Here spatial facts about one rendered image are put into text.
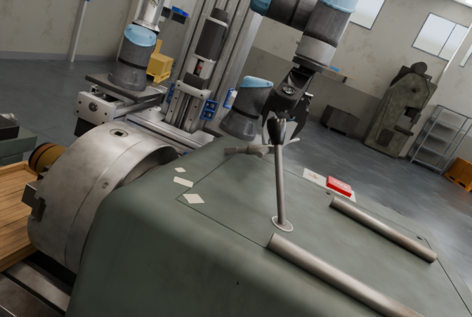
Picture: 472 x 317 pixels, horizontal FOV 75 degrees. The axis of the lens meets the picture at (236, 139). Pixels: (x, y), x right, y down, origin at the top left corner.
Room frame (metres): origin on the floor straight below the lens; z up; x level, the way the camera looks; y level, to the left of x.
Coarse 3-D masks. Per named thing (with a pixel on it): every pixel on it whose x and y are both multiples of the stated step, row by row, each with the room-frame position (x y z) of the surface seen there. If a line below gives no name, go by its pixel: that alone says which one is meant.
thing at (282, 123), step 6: (270, 120) 0.47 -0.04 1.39; (276, 120) 0.47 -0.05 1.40; (282, 120) 0.47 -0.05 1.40; (270, 126) 0.47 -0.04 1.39; (276, 126) 0.47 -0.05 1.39; (282, 126) 0.47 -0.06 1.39; (270, 132) 0.47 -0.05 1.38; (276, 132) 0.47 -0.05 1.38; (282, 132) 0.47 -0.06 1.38; (270, 138) 0.47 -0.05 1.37; (276, 138) 0.47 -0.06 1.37; (282, 138) 0.47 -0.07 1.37; (276, 144) 0.47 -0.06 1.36; (282, 144) 0.47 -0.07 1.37
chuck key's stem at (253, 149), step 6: (258, 144) 0.63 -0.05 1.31; (264, 144) 0.63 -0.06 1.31; (270, 144) 0.63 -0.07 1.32; (228, 150) 0.63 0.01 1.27; (234, 150) 0.63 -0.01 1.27; (240, 150) 0.63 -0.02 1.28; (246, 150) 0.63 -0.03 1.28; (252, 150) 0.62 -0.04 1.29; (258, 150) 0.62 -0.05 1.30; (270, 150) 0.62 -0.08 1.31
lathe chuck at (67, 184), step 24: (72, 144) 0.51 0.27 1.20; (96, 144) 0.52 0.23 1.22; (120, 144) 0.54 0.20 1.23; (72, 168) 0.48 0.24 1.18; (96, 168) 0.48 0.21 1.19; (48, 192) 0.45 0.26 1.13; (72, 192) 0.45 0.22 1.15; (48, 216) 0.44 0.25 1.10; (72, 216) 0.44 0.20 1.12; (48, 240) 0.44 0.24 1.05
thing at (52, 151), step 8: (48, 144) 0.63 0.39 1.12; (56, 144) 0.65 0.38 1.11; (32, 152) 0.60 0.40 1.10; (40, 152) 0.60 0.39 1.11; (48, 152) 0.60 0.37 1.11; (56, 152) 0.61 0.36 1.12; (32, 160) 0.59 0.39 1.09; (40, 160) 0.59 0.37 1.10; (48, 160) 0.59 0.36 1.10; (32, 168) 0.60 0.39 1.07; (40, 168) 0.58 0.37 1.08
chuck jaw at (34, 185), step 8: (48, 168) 0.56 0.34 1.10; (40, 176) 0.53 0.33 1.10; (32, 184) 0.49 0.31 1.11; (24, 192) 0.48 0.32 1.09; (32, 192) 0.48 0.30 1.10; (24, 200) 0.48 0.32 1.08; (32, 200) 0.47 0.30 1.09; (40, 200) 0.46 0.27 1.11; (32, 208) 0.46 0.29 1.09; (40, 208) 0.45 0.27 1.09; (40, 216) 0.45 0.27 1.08
